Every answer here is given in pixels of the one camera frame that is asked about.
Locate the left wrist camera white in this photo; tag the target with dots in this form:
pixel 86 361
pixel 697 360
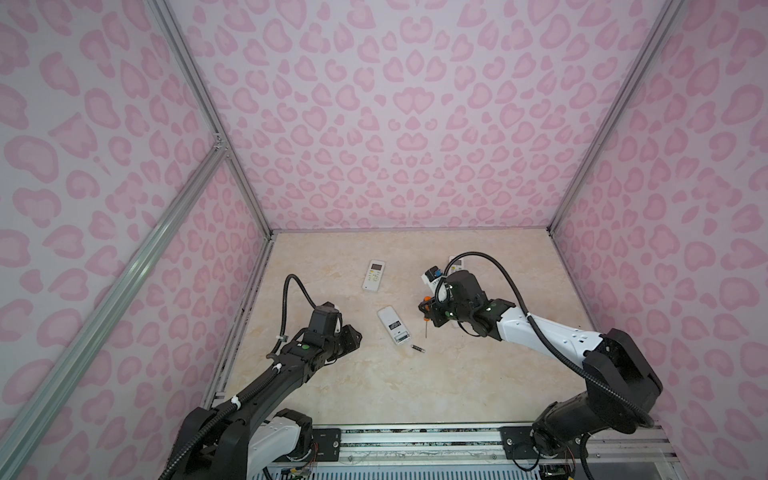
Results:
pixel 329 319

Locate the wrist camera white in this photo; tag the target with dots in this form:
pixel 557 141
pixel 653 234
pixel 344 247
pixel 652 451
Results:
pixel 431 276
pixel 329 319

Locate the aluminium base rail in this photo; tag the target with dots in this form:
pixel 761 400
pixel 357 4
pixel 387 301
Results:
pixel 281 450

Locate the aluminium corner post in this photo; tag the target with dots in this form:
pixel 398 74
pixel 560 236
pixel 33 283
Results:
pixel 170 28
pixel 659 33

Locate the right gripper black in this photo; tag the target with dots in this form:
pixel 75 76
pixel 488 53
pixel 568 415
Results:
pixel 434 313

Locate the red white remote control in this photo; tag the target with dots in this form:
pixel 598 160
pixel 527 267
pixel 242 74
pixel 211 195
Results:
pixel 394 325

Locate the white remote control right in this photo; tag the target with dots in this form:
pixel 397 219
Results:
pixel 456 265

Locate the aluminium left corner post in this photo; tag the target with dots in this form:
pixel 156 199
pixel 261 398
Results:
pixel 170 28

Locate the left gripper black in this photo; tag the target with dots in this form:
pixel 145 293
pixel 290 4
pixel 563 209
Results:
pixel 352 340

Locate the white remote control left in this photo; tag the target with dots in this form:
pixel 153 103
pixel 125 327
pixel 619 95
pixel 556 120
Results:
pixel 373 276

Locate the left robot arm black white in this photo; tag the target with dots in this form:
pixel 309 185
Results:
pixel 214 443

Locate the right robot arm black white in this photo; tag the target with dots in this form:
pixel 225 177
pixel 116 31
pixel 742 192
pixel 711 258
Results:
pixel 621 387

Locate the aluminium right corner post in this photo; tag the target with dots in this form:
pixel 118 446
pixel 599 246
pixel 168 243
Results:
pixel 659 33

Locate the orange black screwdriver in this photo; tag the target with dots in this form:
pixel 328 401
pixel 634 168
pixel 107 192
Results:
pixel 424 308

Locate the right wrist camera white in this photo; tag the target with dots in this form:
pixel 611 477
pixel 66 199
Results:
pixel 431 276

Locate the aluminium diagonal frame bar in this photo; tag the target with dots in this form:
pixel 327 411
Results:
pixel 40 411

